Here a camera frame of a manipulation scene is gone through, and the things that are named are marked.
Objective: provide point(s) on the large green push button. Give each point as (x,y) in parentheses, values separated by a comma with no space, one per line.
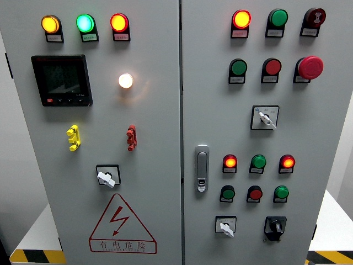
(239,67)

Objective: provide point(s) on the large yellow lamp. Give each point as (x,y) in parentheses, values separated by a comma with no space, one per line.
(50,24)

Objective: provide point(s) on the small green push button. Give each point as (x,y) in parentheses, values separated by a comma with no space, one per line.
(228,194)

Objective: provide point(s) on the white round lamp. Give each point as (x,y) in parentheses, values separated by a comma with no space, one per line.
(125,80)

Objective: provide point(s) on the pale grey cabinet door with lock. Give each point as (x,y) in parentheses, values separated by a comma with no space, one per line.
(303,132)

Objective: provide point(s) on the large red push button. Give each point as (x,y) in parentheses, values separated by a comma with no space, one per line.
(273,67)

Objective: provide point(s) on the small red push button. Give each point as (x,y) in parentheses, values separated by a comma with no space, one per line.
(255,194)

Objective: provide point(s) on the large red lamp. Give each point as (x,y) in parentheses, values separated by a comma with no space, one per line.
(119,22)
(241,19)

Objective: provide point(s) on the large green lamp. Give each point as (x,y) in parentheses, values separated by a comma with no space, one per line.
(278,17)
(85,23)

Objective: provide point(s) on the dark red buzzer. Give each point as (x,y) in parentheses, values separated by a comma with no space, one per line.
(316,17)

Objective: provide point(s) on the small green lamp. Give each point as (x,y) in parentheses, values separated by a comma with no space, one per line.
(258,161)
(282,192)

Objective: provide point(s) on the silver door lock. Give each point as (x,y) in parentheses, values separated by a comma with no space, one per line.
(202,165)

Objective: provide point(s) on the pale grey cabinet door with display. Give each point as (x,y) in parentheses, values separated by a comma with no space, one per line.
(154,124)

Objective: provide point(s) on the black door hinge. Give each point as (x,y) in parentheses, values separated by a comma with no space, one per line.
(8,66)
(314,232)
(60,244)

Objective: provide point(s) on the black knob turn switch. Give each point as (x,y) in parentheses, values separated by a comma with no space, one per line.
(276,227)

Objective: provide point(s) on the red warning triangle sticker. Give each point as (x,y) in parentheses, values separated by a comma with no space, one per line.
(121,245)

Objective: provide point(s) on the large red stop button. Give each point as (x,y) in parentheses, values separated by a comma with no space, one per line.
(311,67)

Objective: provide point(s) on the small red lamp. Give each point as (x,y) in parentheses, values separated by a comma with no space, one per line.
(287,162)
(230,162)

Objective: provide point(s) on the black display meter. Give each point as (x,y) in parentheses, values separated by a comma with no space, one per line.
(62,80)

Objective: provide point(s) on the black yellow striped tape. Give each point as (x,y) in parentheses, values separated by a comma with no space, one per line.
(36,257)
(329,257)

